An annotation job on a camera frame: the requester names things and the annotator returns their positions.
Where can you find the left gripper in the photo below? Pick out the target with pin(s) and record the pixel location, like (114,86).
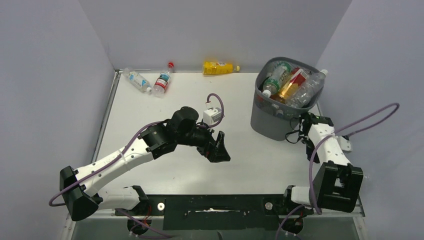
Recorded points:
(215,150)

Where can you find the clear crushed bottle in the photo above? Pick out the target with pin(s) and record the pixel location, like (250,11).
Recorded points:
(308,89)

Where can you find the grey mesh waste bin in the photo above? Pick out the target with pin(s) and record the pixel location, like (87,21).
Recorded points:
(273,119)

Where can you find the amber tea bottle red label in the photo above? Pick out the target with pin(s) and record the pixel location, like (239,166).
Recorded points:
(291,84)

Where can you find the green tinted bottle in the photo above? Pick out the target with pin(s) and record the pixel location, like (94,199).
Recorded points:
(273,83)

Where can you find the yellow juice bottle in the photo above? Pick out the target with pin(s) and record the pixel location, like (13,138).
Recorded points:
(211,68)

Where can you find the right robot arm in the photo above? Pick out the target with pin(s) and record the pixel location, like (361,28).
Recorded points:
(337,183)

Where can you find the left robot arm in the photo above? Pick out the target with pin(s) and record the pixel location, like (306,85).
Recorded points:
(83,189)

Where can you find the red cap bottle blue-red label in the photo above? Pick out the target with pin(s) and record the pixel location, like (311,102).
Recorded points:
(162,82)

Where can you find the clear bottle white blue label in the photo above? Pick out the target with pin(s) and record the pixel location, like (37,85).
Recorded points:
(137,80)

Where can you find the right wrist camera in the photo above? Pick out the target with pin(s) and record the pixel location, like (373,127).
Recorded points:
(344,143)

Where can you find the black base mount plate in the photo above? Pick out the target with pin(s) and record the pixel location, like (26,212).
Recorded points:
(215,212)

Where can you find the aluminium frame rail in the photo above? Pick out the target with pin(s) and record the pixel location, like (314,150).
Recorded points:
(302,223)

